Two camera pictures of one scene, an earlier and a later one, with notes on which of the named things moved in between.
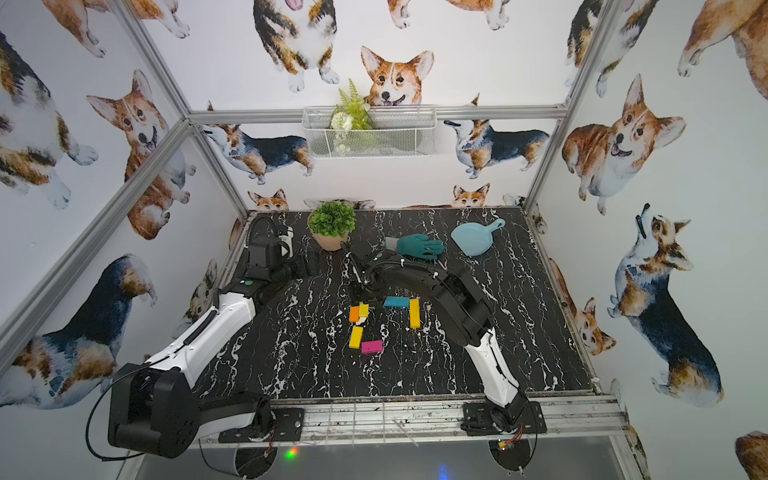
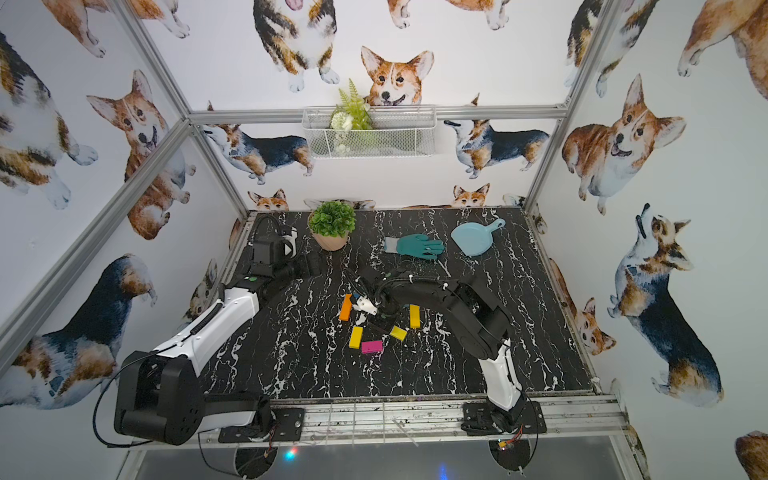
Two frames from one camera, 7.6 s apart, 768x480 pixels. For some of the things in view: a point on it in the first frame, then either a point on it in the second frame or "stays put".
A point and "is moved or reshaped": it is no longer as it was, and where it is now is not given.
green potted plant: (330, 223) stays put
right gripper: (355, 285) → (378, 325)
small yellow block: (356, 337) stays put
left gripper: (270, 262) stays put
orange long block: (354, 313) is moved or reshaped
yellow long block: (414, 313) stays put
